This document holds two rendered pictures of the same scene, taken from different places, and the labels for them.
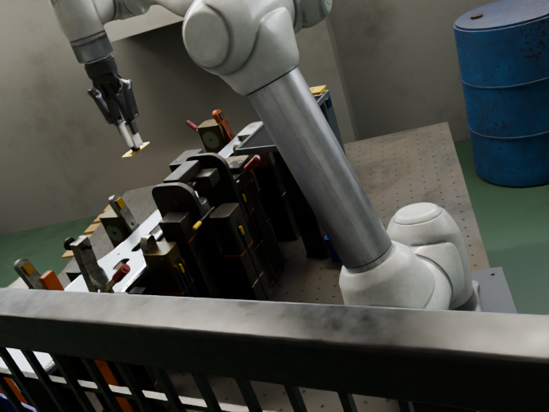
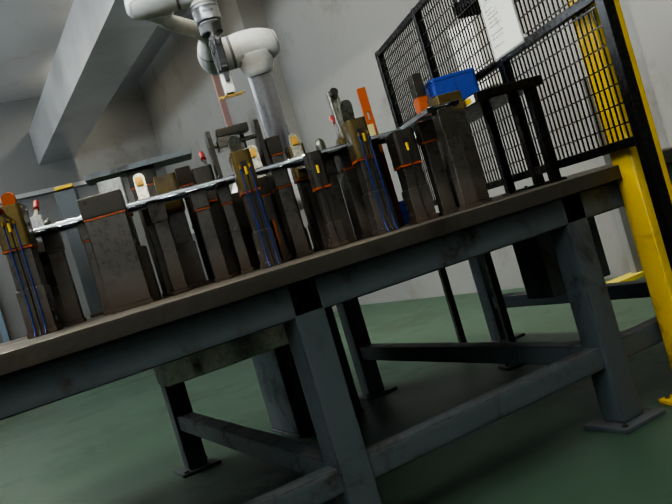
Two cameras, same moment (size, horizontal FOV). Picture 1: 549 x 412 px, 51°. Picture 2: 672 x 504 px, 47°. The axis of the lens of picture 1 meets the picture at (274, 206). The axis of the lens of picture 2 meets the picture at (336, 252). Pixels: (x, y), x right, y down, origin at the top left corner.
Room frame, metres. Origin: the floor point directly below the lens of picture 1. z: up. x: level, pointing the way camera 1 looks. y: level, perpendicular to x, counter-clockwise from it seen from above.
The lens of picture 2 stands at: (3.10, 2.20, 0.73)
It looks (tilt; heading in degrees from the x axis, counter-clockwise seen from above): 1 degrees down; 225
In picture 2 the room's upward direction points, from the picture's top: 16 degrees counter-clockwise
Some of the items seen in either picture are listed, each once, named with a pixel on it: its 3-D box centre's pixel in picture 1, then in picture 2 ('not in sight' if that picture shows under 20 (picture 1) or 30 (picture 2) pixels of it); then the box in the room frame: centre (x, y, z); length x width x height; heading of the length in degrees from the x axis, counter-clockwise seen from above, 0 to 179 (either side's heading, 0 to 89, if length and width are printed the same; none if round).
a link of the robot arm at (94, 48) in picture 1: (92, 48); (206, 15); (1.47, 0.30, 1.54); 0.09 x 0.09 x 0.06
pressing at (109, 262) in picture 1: (175, 210); (214, 183); (1.63, 0.30, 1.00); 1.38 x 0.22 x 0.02; 146
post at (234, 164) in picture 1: (256, 221); (198, 224); (1.57, 0.07, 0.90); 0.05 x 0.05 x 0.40; 56
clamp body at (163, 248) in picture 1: (190, 306); (308, 198); (1.26, 0.29, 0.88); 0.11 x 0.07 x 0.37; 56
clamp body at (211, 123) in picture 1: (224, 163); (26, 271); (2.21, 0.14, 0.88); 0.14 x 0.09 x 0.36; 56
